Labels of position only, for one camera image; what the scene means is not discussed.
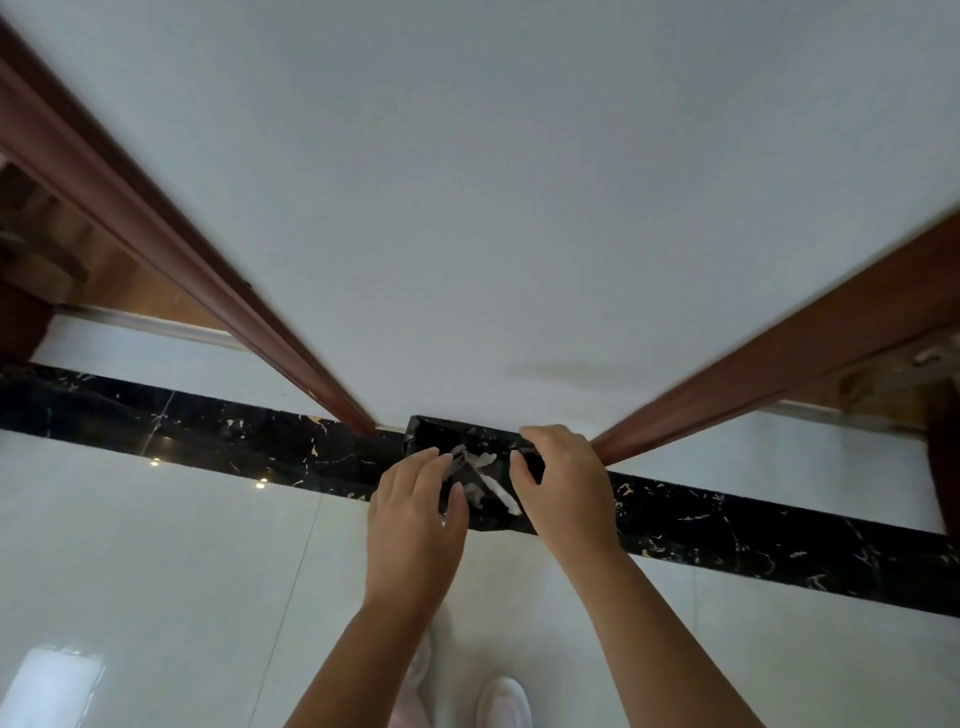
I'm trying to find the person's right hand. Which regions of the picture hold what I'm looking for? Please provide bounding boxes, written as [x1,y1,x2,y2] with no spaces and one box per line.
[509,424,628,565]

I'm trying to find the person's left hand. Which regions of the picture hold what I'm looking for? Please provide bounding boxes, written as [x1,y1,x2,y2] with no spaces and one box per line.
[365,447,472,606]

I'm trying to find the black plastic bag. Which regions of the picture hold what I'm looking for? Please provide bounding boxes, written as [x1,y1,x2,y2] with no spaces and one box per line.
[402,413,548,537]

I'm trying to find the person's left forearm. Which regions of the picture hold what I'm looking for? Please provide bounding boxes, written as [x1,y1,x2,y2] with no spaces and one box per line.
[282,591,453,728]

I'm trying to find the person's right forearm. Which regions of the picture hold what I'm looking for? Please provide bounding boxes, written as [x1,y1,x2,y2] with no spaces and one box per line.
[558,546,768,728]

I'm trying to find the white shoe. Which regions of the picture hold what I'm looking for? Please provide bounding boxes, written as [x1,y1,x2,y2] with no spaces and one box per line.
[475,675,534,728]
[388,633,438,728]

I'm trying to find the brown wooden furniture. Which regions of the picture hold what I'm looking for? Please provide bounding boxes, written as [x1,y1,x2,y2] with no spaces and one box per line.
[0,153,95,305]

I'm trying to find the brown wooden door frame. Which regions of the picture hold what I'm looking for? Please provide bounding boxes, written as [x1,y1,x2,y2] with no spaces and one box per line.
[0,15,381,441]
[589,210,960,468]

